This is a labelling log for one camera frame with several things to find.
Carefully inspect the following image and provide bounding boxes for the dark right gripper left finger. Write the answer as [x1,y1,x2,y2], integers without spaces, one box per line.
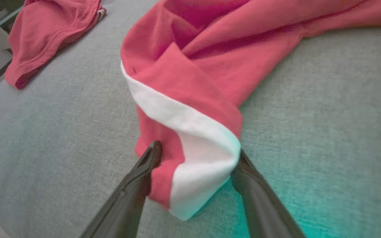
[80,140,162,238]

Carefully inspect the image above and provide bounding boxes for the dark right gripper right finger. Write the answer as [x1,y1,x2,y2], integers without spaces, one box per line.
[231,150,307,238]

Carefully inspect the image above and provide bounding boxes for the red garment with white waistband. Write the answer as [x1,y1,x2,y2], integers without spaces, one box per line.
[120,0,381,221]

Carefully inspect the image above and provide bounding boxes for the red shorts with white stripes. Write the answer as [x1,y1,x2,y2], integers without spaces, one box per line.
[5,0,107,90]

